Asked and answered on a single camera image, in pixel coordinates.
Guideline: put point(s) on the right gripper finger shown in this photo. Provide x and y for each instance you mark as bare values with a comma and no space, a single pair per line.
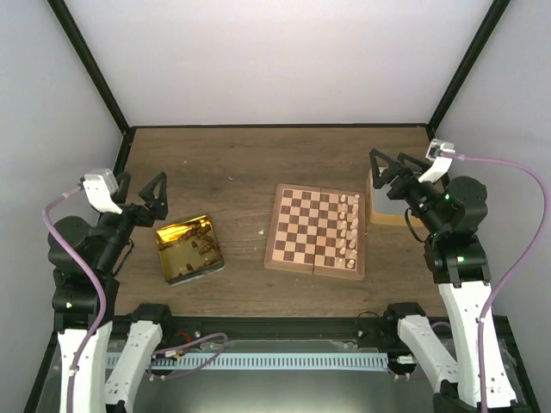
411,166
388,174

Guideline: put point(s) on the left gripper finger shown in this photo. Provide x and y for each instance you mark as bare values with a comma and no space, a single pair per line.
154,195
123,180

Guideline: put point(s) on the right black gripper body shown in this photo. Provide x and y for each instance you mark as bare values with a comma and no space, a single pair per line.
429,215

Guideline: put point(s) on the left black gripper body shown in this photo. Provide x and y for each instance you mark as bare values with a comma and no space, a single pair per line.
110,260

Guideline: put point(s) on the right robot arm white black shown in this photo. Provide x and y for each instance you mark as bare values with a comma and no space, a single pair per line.
473,378

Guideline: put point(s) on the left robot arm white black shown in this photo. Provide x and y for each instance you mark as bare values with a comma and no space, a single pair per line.
89,227

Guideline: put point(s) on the row of white chess pieces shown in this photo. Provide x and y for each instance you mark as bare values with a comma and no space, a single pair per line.
347,231

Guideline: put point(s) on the gold tin with dark pieces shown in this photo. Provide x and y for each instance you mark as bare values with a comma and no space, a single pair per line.
189,250

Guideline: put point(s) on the wooden chess board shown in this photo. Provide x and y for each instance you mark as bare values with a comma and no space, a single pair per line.
303,232

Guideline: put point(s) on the silver tin yellow rim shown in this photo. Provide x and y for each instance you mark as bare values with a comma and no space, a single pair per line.
380,209

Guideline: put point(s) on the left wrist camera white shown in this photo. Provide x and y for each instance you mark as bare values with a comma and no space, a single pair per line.
100,185

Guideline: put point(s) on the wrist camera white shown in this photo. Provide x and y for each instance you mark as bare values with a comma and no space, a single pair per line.
100,185
437,154

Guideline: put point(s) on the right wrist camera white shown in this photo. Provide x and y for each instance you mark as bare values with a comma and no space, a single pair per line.
437,154

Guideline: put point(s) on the light blue cable duct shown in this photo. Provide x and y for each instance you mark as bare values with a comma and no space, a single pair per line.
376,362

